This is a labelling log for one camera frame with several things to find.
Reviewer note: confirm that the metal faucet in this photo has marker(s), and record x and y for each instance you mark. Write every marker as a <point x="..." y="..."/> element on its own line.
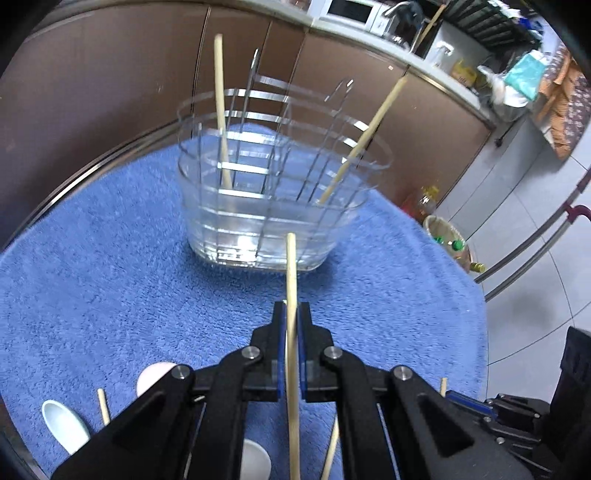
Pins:
<point x="401" y="7"/>

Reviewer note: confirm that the teal plastic bag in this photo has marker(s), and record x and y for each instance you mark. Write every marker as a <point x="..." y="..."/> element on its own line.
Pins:
<point x="526" y="74"/>

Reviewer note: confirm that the cooking oil bottle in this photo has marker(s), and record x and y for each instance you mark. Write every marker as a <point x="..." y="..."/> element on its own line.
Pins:
<point x="428" y="199"/>

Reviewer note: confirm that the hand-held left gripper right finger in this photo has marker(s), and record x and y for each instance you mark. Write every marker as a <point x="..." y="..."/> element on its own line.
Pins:
<point x="304" y="350"/>

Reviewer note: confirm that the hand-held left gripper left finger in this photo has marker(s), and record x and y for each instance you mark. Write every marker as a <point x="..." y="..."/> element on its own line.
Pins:
<point x="279" y="350"/>

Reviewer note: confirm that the white countertop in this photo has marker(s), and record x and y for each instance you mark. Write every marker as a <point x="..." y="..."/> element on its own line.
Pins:
<point x="360" y="39"/>

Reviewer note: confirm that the black wall dish rack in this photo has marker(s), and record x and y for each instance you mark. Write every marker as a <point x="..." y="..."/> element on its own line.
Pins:
<point x="489" y="18"/>

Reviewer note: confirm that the clear plastic bag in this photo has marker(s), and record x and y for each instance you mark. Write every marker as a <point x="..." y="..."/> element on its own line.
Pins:
<point x="503" y="94"/>

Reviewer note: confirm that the white bottle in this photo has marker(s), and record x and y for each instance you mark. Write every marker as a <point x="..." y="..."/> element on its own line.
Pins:
<point x="438" y="53"/>

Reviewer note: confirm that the bluish white spoon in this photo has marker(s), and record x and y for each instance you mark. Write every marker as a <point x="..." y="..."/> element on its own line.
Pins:
<point x="62" y="422"/>

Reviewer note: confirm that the blue towel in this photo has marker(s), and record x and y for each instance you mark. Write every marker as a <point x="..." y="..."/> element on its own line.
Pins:
<point x="115" y="277"/>

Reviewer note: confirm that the woven basket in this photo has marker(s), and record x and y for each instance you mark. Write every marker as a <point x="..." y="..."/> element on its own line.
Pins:
<point x="438" y="226"/>

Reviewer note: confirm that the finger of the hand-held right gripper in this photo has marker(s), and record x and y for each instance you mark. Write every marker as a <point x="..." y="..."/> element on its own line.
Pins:
<point x="466" y="399"/>

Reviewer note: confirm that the white microwave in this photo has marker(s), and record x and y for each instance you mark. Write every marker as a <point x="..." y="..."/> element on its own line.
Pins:
<point x="346" y="11"/>

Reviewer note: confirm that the yellow bottle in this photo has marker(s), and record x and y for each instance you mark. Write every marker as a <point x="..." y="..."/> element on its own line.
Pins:
<point x="464" y="73"/>

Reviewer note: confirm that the orange patterned cloth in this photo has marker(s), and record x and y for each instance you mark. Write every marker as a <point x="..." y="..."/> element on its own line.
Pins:
<point x="565" y="106"/>

